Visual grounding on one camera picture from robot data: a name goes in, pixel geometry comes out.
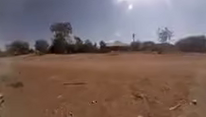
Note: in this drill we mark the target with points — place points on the row of trees and bushes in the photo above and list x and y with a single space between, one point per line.
190 44

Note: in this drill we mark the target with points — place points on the large dark tree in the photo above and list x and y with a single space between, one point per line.
61 38

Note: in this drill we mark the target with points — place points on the pale stick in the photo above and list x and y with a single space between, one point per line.
175 106

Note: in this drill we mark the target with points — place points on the pole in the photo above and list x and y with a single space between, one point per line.
133 37

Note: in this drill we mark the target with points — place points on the low building with pale roof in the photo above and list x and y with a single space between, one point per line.
117 45

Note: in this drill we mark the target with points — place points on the brown dirt field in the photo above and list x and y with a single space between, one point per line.
105 84

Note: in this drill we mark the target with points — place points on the thin sparse tree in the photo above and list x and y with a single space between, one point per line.
165 34

